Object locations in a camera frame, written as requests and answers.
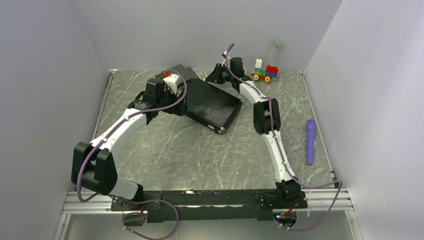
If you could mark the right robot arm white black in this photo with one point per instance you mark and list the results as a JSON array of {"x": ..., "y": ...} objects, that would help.
[{"x": 267, "y": 123}]

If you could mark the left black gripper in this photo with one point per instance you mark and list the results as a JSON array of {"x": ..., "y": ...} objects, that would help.
[{"x": 180, "y": 109}]

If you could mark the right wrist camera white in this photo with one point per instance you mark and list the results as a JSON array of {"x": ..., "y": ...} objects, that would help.
[{"x": 226, "y": 59}]

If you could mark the colourful lego train toy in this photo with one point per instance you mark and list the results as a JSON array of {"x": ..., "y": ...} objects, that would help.
[{"x": 266, "y": 74}]

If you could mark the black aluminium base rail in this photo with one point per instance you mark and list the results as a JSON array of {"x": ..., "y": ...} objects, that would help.
[{"x": 196, "y": 205}]

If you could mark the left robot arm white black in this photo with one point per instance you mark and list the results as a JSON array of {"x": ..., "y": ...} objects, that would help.
[{"x": 93, "y": 164}]

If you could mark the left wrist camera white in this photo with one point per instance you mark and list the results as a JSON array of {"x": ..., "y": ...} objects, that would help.
[{"x": 172, "y": 80}]

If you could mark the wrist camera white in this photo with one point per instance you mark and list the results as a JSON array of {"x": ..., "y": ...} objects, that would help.
[
  {"x": 172, "y": 80},
  {"x": 226, "y": 59}
]

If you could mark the dark grey lego baseplate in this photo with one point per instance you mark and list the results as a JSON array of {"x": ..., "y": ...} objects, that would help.
[{"x": 187, "y": 72}]

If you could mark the aluminium poker case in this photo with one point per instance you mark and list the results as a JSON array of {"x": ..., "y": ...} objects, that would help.
[{"x": 211, "y": 106}]

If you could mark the purple toy microphone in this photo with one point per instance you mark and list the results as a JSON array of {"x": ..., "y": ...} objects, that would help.
[{"x": 311, "y": 128}]

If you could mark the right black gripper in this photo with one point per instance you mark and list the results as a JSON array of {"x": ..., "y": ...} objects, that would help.
[{"x": 215, "y": 77}]

